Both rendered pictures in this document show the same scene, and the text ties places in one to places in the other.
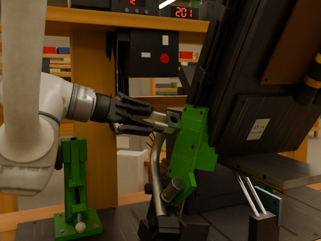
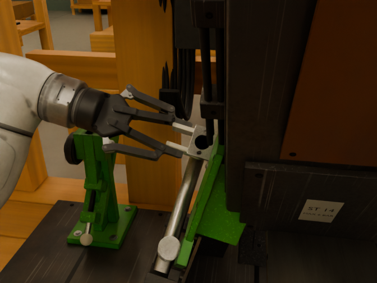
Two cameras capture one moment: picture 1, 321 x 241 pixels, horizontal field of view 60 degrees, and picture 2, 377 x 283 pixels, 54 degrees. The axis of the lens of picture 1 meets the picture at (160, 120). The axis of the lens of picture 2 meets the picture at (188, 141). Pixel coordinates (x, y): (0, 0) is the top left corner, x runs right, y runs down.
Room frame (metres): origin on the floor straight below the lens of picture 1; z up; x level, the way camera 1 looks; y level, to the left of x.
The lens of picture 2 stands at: (0.29, -0.32, 1.52)
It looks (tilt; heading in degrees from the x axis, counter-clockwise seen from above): 27 degrees down; 32
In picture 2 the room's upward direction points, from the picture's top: straight up
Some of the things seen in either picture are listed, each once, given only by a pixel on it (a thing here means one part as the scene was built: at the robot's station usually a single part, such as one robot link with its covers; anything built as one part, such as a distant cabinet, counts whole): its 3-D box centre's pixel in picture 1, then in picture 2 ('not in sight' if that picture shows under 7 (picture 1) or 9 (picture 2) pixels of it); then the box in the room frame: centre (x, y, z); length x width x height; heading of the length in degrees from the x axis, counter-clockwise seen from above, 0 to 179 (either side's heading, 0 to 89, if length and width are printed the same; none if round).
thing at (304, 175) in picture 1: (250, 159); (318, 244); (0.77, -0.26, 1.11); 0.39 x 0.16 x 0.03; 23
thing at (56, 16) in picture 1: (172, 31); not in sight; (1.07, -0.04, 1.52); 0.90 x 0.25 x 0.04; 113
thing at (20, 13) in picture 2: not in sight; (7, 13); (5.63, 7.99, 0.22); 1.20 x 0.81 x 0.44; 27
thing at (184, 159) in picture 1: (197, 142); (223, 191); (0.74, -0.10, 1.17); 0.13 x 0.12 x 0.20; 113
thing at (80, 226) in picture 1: (80, 220); (87, 230); (0.72, 0.22, 0.96); 0.06 x 0.03 x 0.06; 23
